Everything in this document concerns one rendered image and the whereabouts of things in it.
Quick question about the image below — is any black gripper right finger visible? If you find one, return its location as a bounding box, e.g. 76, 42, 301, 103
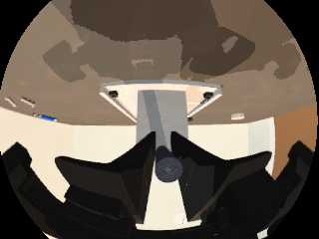
170, 131, 272, 222

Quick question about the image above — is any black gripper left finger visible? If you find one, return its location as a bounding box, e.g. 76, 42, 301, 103
55, 131, 156, 224

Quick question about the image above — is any dark grey metal shaft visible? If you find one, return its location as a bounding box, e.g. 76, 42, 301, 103
155, 145, 182, 183

